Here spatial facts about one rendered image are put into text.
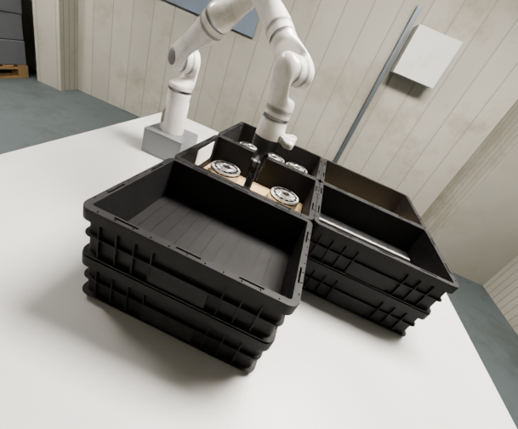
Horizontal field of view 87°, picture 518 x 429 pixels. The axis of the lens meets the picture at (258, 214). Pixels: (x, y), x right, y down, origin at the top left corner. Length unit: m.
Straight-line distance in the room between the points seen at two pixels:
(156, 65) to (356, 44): 2.09
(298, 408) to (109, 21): 3.77
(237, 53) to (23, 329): 2.93
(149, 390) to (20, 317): 0.27
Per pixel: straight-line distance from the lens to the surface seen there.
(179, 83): 1.20
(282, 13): 0.81
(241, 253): 0.66
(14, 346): 0.65
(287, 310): 0.47
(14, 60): 4.21
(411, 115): 3.22
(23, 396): 0.61
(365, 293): 0.83
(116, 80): 3.90
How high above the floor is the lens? 1.25
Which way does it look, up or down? 31 degrees down
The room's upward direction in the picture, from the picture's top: 23 degrees clockwise
